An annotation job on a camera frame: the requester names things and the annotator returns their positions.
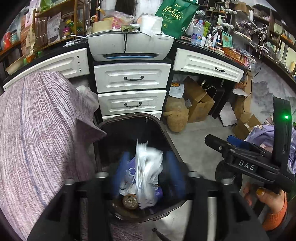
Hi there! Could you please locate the purple woven tablecloth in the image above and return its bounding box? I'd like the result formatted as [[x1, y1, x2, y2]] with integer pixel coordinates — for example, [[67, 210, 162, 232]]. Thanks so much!
[[1, 71, 106, 240]]

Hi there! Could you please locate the white upper drawer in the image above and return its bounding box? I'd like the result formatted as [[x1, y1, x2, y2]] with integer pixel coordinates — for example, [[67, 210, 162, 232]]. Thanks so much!
[[94, 62, 171, 93]]

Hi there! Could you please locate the person's right hand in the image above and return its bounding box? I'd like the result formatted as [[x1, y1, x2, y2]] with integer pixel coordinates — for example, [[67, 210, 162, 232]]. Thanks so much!
[[242, 182, 287, 214]]

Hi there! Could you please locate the white face mask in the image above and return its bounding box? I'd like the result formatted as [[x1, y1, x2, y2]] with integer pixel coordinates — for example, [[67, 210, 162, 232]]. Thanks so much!
[[119, 138, 164, 209]]

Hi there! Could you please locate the black trash bin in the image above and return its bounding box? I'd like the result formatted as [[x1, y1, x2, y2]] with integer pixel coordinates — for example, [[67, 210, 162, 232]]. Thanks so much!
[[95, 113, 188, 223]]

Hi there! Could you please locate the white right desk drawer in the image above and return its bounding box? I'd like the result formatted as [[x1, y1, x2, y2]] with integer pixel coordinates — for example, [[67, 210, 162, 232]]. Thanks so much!
[[173, 48, 244, 83]]

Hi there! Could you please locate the red tin can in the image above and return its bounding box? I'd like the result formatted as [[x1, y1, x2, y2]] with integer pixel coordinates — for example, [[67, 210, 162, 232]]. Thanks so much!
[[2, 31, 11, 50]]

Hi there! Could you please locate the white long cabinet drawer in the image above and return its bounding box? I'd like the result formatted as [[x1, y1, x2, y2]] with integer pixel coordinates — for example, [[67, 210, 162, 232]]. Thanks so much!
[[3, 48, 90, 91]]

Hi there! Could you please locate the clear water bottle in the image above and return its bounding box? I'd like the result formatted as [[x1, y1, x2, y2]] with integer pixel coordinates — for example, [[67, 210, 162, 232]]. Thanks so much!
[[191, 20, 204, 46]]

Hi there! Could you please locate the white lower drawer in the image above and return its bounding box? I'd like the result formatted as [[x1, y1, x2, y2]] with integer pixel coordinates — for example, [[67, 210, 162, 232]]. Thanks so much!
[[98, 90, 167, 116]]

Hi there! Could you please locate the green shopping bag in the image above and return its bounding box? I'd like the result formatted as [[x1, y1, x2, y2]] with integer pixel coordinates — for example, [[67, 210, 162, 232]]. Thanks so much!
[[155, 0, 200, 39]]

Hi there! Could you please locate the cardboard box on floor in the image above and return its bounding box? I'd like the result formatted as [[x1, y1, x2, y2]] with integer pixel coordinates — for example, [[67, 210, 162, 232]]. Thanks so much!
[[183, 76, 215, 123]]

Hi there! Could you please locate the white printer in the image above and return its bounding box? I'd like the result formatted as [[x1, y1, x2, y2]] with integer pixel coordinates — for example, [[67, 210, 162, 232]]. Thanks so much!
[[87, 30, 175, 61]]

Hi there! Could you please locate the cream bowl on counter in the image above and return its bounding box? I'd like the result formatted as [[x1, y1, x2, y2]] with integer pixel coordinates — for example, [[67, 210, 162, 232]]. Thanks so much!
[[5, 56, 25, 75]]

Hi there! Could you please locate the wooden shelf rack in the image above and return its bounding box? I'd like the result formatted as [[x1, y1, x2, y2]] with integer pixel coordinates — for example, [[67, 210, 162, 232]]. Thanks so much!
[[32, 0, 91, 51]]

